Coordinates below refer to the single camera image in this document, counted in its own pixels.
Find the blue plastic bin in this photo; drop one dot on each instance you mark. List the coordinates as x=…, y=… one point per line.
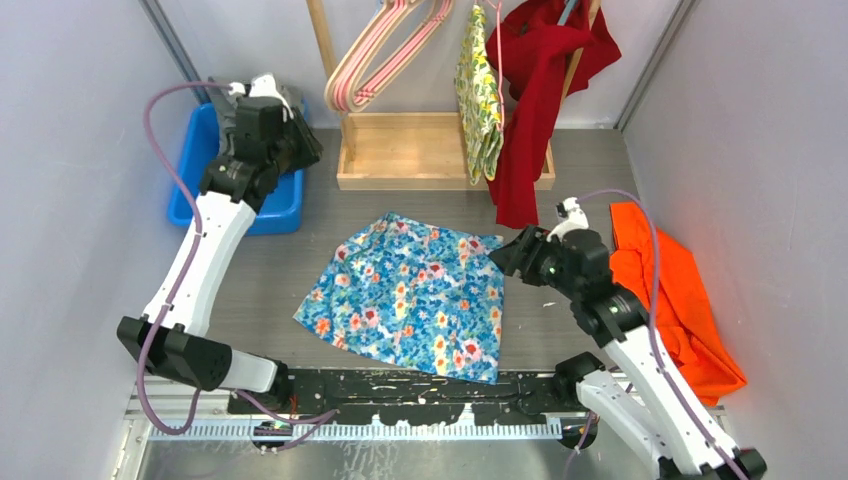
x=185, y=172

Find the red skirt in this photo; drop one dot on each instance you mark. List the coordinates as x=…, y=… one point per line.
x=542, y=63

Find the beige hanger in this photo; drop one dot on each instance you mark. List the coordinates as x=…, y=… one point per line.
x=348, y=86

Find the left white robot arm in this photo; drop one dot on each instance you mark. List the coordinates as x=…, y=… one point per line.
x=257, y=184

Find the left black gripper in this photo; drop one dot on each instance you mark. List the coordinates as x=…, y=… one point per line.
x=310, y=148

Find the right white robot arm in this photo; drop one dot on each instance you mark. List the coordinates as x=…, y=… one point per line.
x=665, y=425

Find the thin pink wire hanger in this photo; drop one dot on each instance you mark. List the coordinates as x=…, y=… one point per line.
x=497, y=7

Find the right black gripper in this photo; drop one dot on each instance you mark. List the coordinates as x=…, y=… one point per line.
x=531, y=240

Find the orange garment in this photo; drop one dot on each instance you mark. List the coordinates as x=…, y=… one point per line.
x=684, y=316

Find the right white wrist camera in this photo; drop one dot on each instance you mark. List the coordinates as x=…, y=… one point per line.
x=571, y=217

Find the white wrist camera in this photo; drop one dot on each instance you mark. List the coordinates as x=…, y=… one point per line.
x=571, y=217
x=264, y=85

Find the grey garment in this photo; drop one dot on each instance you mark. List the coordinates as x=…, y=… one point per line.
x=225, y=104

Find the slotted cable duct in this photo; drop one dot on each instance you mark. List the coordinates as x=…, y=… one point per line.
x=255, y=429

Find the blue floral garment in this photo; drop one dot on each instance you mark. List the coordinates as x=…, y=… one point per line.
x=413, y=295

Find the grey-blue hanger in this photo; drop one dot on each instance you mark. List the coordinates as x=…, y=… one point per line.
x=568, y=8

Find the yellow floral garment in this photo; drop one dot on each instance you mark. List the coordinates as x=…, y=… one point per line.
x=479, y=101

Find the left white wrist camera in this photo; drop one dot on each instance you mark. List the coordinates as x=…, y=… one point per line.
x=264, y=85

